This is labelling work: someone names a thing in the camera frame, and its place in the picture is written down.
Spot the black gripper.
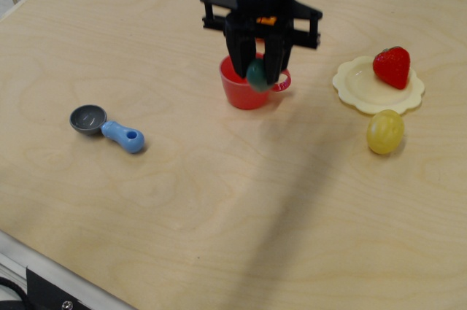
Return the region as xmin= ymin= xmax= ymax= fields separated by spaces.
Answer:
xmin=200 ymin=0 xmax=323 ymax=85

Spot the green toy cucumber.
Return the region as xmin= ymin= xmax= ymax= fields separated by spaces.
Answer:
xmin=246 ymin=58 xmax=274 ymax=93

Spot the red plastic cup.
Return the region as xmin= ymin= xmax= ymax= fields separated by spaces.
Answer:
xmin=219 ymin=56 xmax=292 ymax=110

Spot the orange toy pumpkin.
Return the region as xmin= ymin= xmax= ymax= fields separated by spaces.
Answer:
xmin=256 ymin=17 xmax=277 ymax=26

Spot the cream scalloped plate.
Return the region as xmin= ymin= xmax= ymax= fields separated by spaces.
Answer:
xmin=332 ymin=56 xmax=425 ymax=115

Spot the red toy strawberry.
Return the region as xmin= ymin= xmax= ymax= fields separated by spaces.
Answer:
xmin=372 ymin=46 xmax=411 ymax=90

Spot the yellow toy lemon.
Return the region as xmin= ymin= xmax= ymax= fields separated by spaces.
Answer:
xmin=366 ymin=109 xmax=405 ymax=155

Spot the grey blue toy scoop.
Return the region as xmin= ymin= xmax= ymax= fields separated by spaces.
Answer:
xmin=69 ymin=104 xmax=145 ymax=154

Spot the aluminium table frame rail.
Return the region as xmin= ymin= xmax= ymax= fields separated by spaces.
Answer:
xmin=1 ymin=232 xmax=133 ymax=309

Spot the black corner bracket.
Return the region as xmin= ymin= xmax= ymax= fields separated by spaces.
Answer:
xmin=26 ymin=268 xmax=90 ymax=310

